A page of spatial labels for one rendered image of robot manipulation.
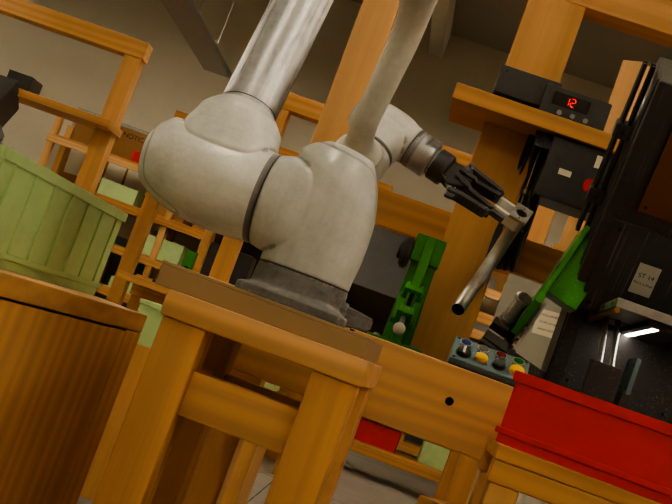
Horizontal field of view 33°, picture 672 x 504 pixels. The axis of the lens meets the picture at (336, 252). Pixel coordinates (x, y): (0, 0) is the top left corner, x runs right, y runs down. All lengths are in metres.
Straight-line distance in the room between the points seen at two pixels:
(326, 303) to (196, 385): 0.24
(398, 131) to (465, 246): 0.40
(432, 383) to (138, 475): 0.66
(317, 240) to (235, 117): 0.25
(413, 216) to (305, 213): 1.11
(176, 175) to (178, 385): 0.34
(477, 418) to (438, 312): 0.65
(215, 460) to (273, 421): 1.10
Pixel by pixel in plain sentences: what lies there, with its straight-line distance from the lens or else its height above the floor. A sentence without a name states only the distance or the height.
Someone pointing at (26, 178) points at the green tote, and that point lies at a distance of 1.81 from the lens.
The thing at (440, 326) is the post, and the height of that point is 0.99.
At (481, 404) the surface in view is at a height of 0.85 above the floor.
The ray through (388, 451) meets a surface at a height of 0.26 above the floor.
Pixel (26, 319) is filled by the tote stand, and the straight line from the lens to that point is 1.83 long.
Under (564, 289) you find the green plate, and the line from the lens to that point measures 2.44.
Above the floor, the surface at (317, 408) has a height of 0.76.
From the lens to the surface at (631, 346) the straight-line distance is 2.61.
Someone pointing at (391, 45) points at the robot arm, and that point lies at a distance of 2.33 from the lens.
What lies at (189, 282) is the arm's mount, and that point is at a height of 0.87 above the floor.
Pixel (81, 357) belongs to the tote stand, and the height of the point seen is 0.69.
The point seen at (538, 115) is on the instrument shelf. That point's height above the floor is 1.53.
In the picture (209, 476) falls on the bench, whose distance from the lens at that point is 2.82.
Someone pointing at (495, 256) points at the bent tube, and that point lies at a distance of 2.58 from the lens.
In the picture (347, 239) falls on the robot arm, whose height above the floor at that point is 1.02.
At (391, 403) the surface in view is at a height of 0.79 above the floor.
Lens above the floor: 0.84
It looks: 5 degrees up
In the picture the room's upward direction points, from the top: 20 degrees clockwise
